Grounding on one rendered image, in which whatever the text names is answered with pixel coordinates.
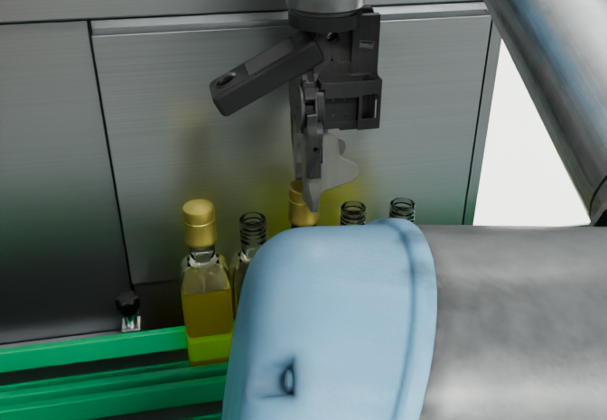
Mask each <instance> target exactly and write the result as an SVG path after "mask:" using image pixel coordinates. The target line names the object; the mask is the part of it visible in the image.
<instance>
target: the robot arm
mask: <svg viewBox="0 0 607 420"><path fill-rule="evenodd" d="M483 1H484V3H485V5H486V7H487V9H488V11H489V13H490V16H491V18H492V20H493V22H494V23H495V25H496V27H497V29H498V31H499V33H500V37H501V39H502V41H503V42H504V44H505V46H506V48H507V50H508V52H509V55H510V57H511V59H512V60H513V62H514V65H515V67H516V69H517V71H518V74H519V76H520V77H521V79H522V81H523V83H524V85H525V87H526V89H527V91H528V94H529V96H530V98H531V100H532V102H533V104H534V106H535V108H536V110H537V112H538V114H539V116H540V118H541V120H542V123H543V125H544V127H545V129H546V131H547V133H548V135H549V137H550V139H551V141H552V143H553V145H554V147H555V149H556V152H557V154H558V156H559V158H560V160H561V162H562V164H563V166H564V168H565V170H566V172H567V174H568V176H569V178H570V181H571V183H572V184H573V186H574V189H575V191H576V193H577V195H578V197H579V199H580V201H581V203H582V204H583V206H584V210H585V212H586V214H587V216H588V218H589V220H590V223H589V225H588V227H562V226H488V225H415V224H414V223H412V222H411V221H409V220H406V219H399V218H382V219H376V220H372V221H371V222H369V223H367V224H365V225H348V226H320V227H300V228H294V229H288V230H285V231H283V232H280V233H278V234H277V235H275V236H273V237H272V238H270V239H269V240H268V241H267V242H266V243H265V244H264V245H263V246H262V247H261V248H260V249H259V250H258V251H257V252H256V254H255V255H254V256H253V258H252V260H251V262H250V264H249V266H248V268H247V272H246V275H245V278H244V282H243V285H242V289H241V294H240V297H239V302H238V310H237V315H236V320H235V326H234V331H233V337H232V342H231V348H230V354H229V365H228V372H227V378H226V385H225V392H224V399H223V407H222V418H221V420H607V0H483ZM285 2H286V5H287V6H288V7H289V8H288V24H289V25H290V26H291V27H293V28H295V29H297V30H300V31H298V32H297V33H294V34H292V35H291V36H289V37H287V38H286V39H284V40H282V41H281V42H279V43H277V44H275V45H274V46H272V47H270V48H268V49H267V50H265V51H263V52H261V53H259V54H258V55H257V56H255V57H253V58H251V59H250V60H248V61H246V62H244V63H242V64H240V65H239V66H237V67H236V68H234V69H233V70H230V71H228V72H227V73H225V74H223V75H222V76H220V77H218V78H216V79H215V80H213V81H212V82H211V83H210V93H211V96H212V100H213V103H214V104H215V106H216V108H217V109H218V111H219V112H220V113H221V114H222V115H223V116H224V117H228V116H230V115H232V114H233V113H235V112H237V111H239V110H240V109H241V108H243V107H245V106H247V105H249V104H251V103H252V102H254V101H256V100H258V99H259V98H262V97H263V96H264V95H266V94H268V93H270V92H271V91H273V90H275V89H277V88H279V87H281V86H282V85H284V84H285V83H287V82H288V81H289V88H288V89H289V103H290V117H291V135H292V145H293V158H294V176H295V179H296V180H299V179H302V181H303V194H302V197H303V200H304V202H305V203H306V205H307V206H308V208H309V210H310V211H311V212H317V210H318V207H319V201H320V194H321V193H322V192H324V191H327V190H329V189H332V188H335V187H338V186H341V185H343V184H345V183H348V182H352V181H354V180H355V179H356V178H357V177H358V176H359V173H360V168H359V165H358V164H357V163H356V162H354V161H352V160H350V159H347V158H345V157H342V156H341V155H342V154H343V153H344V151H345V148H346V145H345V142H344V141H343V140H342V139H340V138H337V137H336V136H335V135H333V134H331V133H328V129H334V128H339V129H340V130H351V129H358V130H365V129H375V128H379V122H380V108H381V93H382V78H381V77H380V76H379V75H378V47H379V32H380V16H381V14H380V13H375V12H374V9H373V8H372V7H371V6H370V5H364V4H365V0H285ZM363 5H364V6H363ZM329 33H332V34H331V35H329V36H328V34H329ZM376 100H377V111H376V117H375V103H376Z"/></svg>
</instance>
